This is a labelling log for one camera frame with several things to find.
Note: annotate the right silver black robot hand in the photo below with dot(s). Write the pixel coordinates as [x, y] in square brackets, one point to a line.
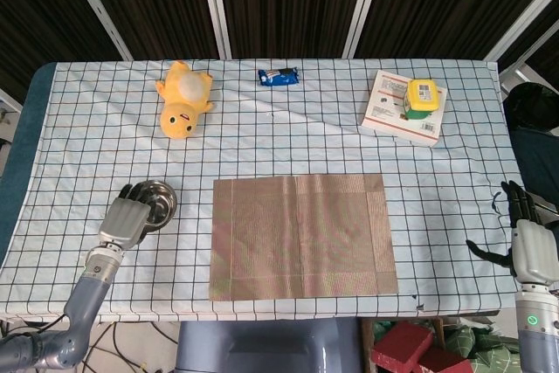
[535, 250]

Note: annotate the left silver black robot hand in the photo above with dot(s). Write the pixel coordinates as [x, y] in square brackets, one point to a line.
[124, 220]

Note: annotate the stainless steel bowl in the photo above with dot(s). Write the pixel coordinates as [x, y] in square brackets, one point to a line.
[163, 205]

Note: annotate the brown woven placemat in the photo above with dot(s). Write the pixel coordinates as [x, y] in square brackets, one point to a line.
[301, 237]

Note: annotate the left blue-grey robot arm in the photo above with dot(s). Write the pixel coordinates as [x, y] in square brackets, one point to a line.
[87, 294]

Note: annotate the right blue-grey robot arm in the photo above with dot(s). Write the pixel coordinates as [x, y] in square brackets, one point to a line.
[535, 338]

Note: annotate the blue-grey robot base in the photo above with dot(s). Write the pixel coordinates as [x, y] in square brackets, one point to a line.
[262, 347]

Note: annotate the green patterned cloth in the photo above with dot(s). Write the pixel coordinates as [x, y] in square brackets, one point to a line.
[480, 347]

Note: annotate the yellow plush toy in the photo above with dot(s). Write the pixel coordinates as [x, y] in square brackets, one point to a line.
[179, 115]

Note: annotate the red box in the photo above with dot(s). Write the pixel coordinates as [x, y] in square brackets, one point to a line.
[445, 362]
[402, 344]

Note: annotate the black bag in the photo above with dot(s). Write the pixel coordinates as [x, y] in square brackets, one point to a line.
[533, 106]

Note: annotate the green tub with yellow lid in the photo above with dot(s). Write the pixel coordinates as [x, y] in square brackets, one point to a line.
[421, 95]

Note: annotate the white black-checked tablecloth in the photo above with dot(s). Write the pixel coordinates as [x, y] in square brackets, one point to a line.
[305, 141]

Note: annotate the white cardboard box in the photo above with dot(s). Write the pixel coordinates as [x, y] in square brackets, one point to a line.
[384, 111]

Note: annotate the blue snack packet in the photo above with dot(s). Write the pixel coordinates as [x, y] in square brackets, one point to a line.
[279, 77]

